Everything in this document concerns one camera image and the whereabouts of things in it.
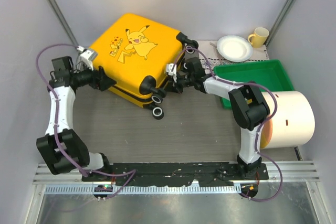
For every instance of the white plate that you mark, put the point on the white plate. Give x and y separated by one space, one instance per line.
234 48

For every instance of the right aluminium corner post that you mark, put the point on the right aluminium corner post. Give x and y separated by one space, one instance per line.
279 20

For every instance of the patterned white cloth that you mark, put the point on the patterned white cloth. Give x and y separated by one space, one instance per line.
259 54

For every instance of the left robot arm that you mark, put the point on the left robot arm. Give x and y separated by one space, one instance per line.
61 147

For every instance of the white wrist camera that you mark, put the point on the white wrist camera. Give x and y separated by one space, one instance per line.
87 56
172 71

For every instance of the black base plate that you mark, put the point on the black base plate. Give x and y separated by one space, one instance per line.
183 174

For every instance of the yellow Pikachu suitcase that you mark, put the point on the yellow Pikachu suitcase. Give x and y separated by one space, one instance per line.
134 52

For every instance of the white cylindrical bin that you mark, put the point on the white cylindrical bin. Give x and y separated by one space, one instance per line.
292 125

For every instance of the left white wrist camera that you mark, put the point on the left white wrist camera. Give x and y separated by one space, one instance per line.
87 56

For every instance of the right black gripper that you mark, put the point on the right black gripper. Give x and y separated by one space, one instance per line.
176 86

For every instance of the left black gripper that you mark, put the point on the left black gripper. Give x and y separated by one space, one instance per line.
101 80

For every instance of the yellow mug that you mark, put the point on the yellow mug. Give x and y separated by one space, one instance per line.
258 37

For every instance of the silver fork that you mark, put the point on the silver fork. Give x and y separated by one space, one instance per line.
219 56

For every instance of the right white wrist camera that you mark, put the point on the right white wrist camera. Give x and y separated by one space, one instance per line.
172 71

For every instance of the green plastic tray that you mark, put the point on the green plastic tray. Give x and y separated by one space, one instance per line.
270 74

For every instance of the left aluminium corner post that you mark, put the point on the left aluminium corner post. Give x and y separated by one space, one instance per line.
61 18

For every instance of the aluminium frame rail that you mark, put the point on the aluminium frame rail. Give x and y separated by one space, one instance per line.
72 184

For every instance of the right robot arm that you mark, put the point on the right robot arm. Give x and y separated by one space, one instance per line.
248 105

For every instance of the aluminium corner post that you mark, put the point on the aluminium corner post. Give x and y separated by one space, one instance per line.
61 18
279 20

